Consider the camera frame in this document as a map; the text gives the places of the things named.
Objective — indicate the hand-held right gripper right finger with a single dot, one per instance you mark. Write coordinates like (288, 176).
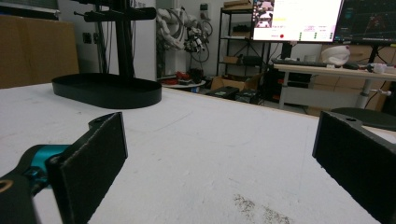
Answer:
(358, 161)

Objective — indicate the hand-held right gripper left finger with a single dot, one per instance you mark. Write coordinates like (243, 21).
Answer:
(90, 168)

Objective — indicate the black chair seat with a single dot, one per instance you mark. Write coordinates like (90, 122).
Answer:
(370, 117)

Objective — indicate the black stand with oval base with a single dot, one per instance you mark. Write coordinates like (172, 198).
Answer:
(106, 93)

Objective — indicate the light wooden desk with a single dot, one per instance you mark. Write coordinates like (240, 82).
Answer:
(327, 72)

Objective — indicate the white cloth bundle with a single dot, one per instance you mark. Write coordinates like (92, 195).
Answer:
(335, 55)

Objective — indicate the black keyboard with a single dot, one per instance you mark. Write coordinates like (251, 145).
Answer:
(299, 63)

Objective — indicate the round white side table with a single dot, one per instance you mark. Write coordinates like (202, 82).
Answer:
(186, 84)

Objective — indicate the brown cardboard panel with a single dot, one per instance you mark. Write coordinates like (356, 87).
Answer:
(34, 53)

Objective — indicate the black case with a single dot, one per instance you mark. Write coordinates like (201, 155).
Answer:
(247, 95)
(222, 92)

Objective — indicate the dark computer monitor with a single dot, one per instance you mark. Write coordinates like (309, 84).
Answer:
(367, 21)

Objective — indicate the open cardboard box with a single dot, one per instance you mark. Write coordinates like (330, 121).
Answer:
(230, 83)

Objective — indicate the bright computer monitor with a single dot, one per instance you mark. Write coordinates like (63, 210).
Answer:
(295, 21)

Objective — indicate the window blind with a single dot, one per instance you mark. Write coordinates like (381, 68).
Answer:
(28, 6)

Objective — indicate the black metal shelf rack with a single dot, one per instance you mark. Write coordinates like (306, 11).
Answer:
(229, 37)

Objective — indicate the flat cardboard box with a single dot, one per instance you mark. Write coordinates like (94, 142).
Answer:
(238, 4)

